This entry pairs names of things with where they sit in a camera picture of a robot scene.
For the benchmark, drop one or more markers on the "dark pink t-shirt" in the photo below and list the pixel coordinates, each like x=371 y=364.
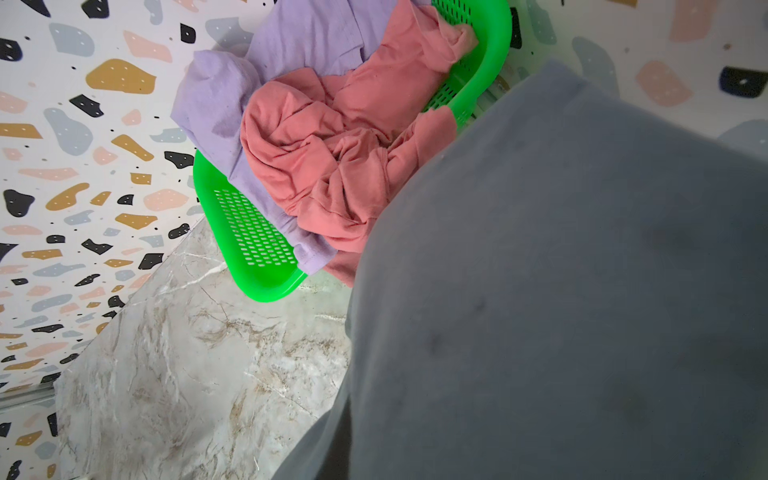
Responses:
x=334 y=151

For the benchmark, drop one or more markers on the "green plastic basket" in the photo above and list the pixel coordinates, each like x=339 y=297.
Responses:
x=259 y=257

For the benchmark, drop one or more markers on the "lilac t-shirt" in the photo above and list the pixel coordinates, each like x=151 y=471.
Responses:
x=332 y=38

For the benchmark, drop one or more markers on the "grey t-shirt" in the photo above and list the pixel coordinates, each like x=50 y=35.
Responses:
x=573 y=289

